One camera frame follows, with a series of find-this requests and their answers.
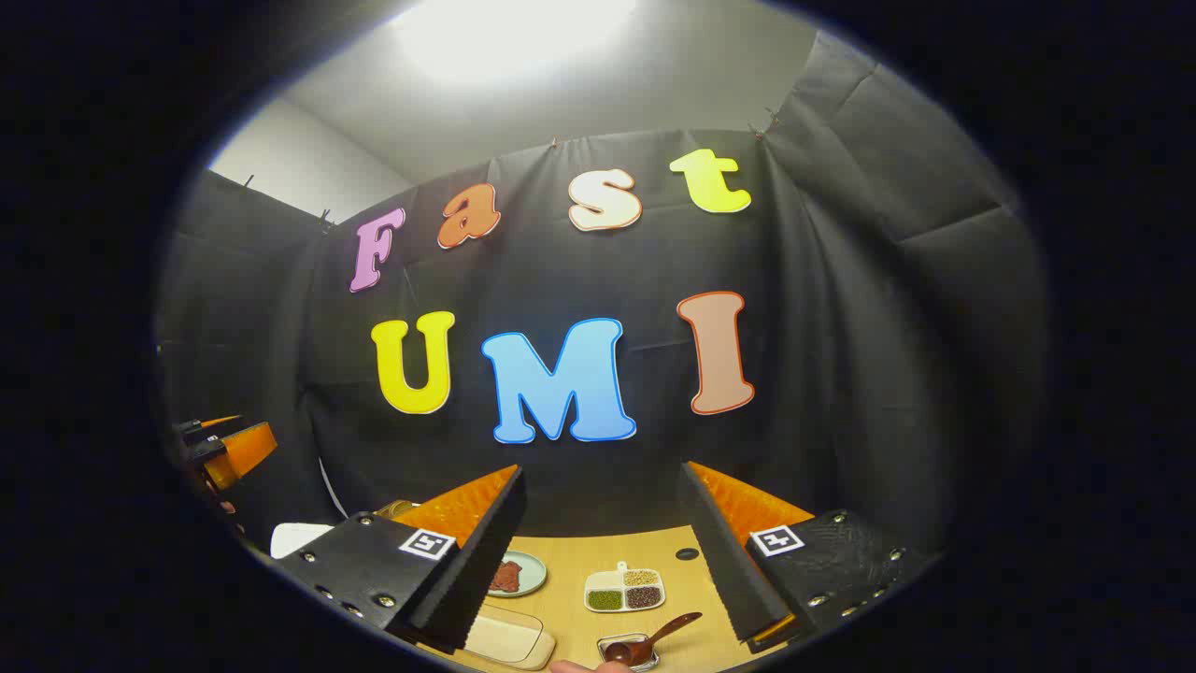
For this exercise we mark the pale green round plate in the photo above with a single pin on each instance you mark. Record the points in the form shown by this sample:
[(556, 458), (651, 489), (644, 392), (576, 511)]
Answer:
[(531, 572)]

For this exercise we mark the metal chopstick holder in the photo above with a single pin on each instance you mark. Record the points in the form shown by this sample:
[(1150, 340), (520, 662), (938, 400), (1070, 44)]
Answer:
[(604, 645)]

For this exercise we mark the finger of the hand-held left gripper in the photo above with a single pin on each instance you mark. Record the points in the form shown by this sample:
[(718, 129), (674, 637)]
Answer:
[(245, 451), (213, 426)]

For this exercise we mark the white divided grain dish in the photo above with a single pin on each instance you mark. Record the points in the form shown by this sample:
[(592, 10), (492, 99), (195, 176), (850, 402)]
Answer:
[(624, 591)]

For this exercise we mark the clear tray of white rice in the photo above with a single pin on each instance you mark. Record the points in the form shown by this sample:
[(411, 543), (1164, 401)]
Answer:
[(509, 640)]

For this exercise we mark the red meat slice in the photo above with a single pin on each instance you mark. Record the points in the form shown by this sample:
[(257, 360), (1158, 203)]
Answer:
[(505, 578)]

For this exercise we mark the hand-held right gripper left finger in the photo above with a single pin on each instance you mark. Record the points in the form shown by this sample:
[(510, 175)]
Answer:
[(472, 570)]

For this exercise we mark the white rice cooker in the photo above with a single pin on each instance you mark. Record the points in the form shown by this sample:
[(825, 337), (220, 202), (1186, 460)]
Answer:
[(294, 537)]

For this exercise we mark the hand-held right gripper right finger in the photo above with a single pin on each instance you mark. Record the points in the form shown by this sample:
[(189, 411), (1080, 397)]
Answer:
[(724, 561)]

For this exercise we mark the toasted bread slice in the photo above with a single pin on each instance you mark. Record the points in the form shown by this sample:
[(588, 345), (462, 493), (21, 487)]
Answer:
[(397, 508)]

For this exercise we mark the white toaster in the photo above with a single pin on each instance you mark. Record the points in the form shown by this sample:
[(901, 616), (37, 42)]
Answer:
[(377, 511)]

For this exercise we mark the black backdrop cloth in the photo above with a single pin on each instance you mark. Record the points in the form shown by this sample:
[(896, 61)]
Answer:
[(841, 327)]

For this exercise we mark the dark wooden spoon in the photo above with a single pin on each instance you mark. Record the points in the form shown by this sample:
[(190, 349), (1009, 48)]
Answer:
[(645, 645)]

